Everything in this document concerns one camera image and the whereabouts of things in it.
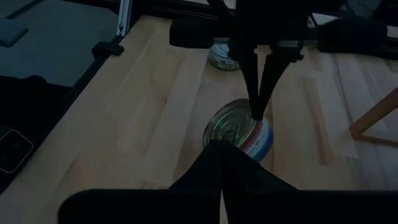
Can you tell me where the tuna can green white label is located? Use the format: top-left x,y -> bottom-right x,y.
207,43 -> 242,72

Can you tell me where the wooden slatted shelf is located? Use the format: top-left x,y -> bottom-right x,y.
348,88 -> 398,147

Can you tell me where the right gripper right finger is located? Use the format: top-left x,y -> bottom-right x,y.
221,139 -> 398,224

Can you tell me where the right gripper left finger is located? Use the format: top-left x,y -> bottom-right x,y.
57,139 -> 222,224

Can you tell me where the black table clamp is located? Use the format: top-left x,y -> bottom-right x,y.
91,40 -> 125,60

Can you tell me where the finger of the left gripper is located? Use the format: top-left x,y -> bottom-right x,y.
169,17 -> 261,121
255,19 -> 388,121

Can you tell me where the white bracket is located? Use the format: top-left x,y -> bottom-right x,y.
116,0 -> 133,37

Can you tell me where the salmon can red blue label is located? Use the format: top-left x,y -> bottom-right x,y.
202,98 -> 274,162

